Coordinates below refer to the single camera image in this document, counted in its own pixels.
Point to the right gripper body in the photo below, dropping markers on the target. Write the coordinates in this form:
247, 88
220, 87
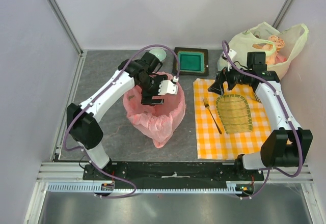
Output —
234, 77

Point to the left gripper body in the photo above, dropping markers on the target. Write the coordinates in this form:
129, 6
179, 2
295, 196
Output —
151, 85

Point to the pink plastic trash bag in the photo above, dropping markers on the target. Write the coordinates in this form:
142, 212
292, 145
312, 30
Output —
156, 122

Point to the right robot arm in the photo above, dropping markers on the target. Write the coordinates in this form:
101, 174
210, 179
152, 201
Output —
288, 143

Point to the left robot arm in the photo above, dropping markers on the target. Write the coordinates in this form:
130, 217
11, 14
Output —
83, 119

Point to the gold fork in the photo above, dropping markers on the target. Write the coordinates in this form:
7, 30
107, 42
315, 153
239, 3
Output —
206, 104

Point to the woven bamboo tray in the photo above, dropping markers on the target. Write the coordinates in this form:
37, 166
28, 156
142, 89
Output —
234, 113

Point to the grey ribbed cup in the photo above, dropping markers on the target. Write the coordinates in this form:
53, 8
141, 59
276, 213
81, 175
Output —
257, 98

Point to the square green glazed plate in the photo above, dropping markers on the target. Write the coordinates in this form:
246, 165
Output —
193, 61

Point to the small celadon bowl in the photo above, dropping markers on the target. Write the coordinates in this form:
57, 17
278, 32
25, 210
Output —
159, 53

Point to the yellow checkered cloth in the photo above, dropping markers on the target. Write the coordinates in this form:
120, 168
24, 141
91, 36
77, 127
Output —
211, 144

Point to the large yellowish plastic bag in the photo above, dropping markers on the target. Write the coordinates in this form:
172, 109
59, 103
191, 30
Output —
280, 47

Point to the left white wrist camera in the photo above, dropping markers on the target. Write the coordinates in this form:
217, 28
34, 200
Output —
168, 86

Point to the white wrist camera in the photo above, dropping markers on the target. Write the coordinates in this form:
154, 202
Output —
168, 86
224, 61

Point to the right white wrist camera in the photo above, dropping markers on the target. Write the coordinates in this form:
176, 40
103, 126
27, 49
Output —
224, 61

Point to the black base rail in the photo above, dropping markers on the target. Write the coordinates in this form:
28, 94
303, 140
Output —
180, 177

